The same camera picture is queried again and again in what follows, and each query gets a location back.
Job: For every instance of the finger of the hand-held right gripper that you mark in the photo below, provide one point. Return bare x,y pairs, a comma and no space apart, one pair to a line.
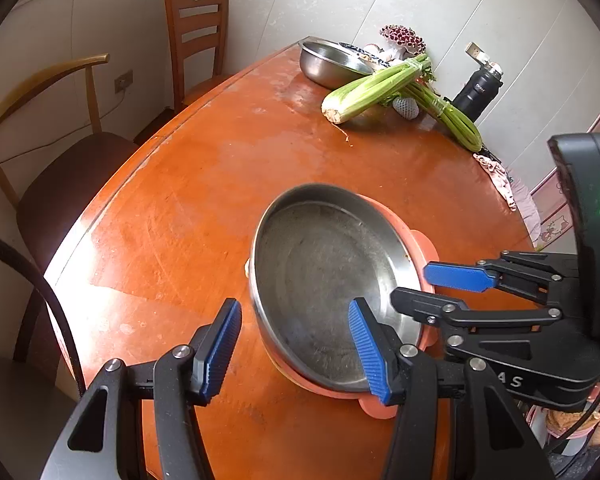
480,317
455,276

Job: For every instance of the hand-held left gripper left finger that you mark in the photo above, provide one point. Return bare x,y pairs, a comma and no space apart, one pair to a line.
222,350

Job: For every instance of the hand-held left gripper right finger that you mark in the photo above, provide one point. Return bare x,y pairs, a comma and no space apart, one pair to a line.
372,355

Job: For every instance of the orange plastic plate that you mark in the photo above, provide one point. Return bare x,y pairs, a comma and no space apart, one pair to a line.
415,245

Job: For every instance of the steel pan plate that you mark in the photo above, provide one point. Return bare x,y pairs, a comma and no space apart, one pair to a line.
320,270

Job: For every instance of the pink cartoon cat curtain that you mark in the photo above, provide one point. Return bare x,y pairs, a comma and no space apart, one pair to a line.
560,210

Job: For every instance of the pink clothing on chair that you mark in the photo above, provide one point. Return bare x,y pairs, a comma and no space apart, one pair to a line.
527,210

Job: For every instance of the pink crumpled cloth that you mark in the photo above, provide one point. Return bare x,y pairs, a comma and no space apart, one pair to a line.
497,180

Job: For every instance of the long thin celery bunch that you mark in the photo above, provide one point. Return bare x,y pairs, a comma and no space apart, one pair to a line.
455,120

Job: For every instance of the fruit in foam net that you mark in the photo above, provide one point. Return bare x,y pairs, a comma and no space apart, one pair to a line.
406,109

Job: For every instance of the black thermos bottle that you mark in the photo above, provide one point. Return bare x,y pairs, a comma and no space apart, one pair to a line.
475,92

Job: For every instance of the thick celery bunch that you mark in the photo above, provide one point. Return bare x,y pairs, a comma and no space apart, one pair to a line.
365,92

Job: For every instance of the dried flower bunch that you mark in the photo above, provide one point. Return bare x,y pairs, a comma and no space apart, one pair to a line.
402,39

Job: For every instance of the steel basin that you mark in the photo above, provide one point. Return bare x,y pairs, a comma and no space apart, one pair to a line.
325,67

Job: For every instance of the slatted wooden chair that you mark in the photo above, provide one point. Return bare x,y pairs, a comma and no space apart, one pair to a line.
195,25

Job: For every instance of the wall outlet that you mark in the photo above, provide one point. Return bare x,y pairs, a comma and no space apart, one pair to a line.
123,82

